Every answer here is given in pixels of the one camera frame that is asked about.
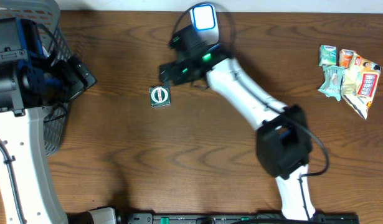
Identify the dark green snack pack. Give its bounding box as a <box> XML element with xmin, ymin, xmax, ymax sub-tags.
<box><xmin>149</xmin><ymin>86</ymin><xmax>171</xmax><ymax>108</ymax></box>

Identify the green Kleenex tissue pack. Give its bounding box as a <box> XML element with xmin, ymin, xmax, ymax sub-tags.
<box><xmin>319</xmin><ymin>45</ymin><xmax>337</xmax><ymax>66</ymax></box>

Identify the teal wet wipes pack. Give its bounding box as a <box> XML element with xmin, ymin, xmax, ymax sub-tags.
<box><xmin>318</xmin><ymin>65</ymin><xmax>345</xmax><ymax>101</ymax></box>

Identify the orange Kleenex tissue pack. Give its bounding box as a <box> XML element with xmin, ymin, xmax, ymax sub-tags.
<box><xmin>338</xmin><ymin>49</ymin><xmax>356</xmax><ymax>68</ymax></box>

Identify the yellow snack bag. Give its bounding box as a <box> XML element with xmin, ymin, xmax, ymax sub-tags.
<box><xmin>341</xmin><ymin>52</ymin><xmax>382</xmax><ymax>119</ymax></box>

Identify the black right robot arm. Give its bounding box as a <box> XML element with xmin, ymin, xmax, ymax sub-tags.
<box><xmin>159</xmin><ymin>26</ymin><xmax>316</xmax><ymax>221</ymax></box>

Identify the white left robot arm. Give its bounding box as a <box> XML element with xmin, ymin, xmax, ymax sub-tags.
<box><xmin>0</xmin><ymin>17</ymin><xmax>96</xmax><ymax>223</ymax></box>

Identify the white barcode scanner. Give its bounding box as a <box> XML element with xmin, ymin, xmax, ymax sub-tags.
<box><xmin>190</xmin><ymin>3</ymin><xmax>219</xmax><ymax>45</ymax></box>

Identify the grey plastic mesh basket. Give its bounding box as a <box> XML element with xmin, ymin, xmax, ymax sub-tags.
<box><xmin>0</xmin><ymin>0</ymin><xmax>72</xmax><ymax>156</ymax></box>

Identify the black mounting rail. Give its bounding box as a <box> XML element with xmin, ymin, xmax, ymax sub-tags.
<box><xmin>66</xmin><ymin>207</ymin><xmax>360</xmax><ymax>224</ymax></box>

